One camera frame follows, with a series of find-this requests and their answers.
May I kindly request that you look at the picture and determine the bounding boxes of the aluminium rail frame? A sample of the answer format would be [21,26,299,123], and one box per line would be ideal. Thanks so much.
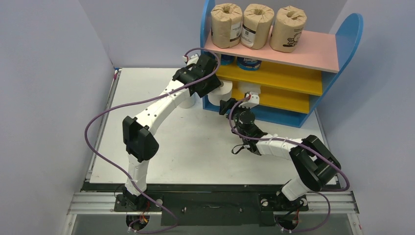
[61,68,362,235]

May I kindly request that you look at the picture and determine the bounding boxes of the blue plastic tissue roll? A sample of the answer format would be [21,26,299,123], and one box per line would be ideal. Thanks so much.
[220,54,235,66]

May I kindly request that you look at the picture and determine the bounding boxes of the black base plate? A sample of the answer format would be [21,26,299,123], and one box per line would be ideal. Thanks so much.
[81,182,309,227]

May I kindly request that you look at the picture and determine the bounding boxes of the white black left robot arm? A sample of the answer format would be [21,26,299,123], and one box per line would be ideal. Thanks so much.
[122,54,221,211]

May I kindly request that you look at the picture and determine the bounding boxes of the colourful wooden shelf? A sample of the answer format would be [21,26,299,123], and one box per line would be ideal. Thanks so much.
[200,0,364,127]

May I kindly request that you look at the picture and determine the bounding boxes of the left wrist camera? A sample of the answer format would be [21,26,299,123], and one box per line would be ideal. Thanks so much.
[183,53,200,66]

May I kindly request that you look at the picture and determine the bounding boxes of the brown roll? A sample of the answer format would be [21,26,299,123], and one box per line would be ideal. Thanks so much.
[210,3,243,48]
[269,6,307,53]

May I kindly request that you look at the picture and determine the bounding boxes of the white paper roll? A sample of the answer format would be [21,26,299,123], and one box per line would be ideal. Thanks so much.
[237,82,261,94]
[179,96,196,109]
[208,80,233,106]

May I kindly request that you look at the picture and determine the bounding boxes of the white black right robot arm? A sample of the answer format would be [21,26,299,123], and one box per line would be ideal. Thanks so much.
[219,98,341,209]

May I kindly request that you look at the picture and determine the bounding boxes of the brown roll cloud logo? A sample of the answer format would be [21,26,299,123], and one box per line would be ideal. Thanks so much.
[240,3,275,49]

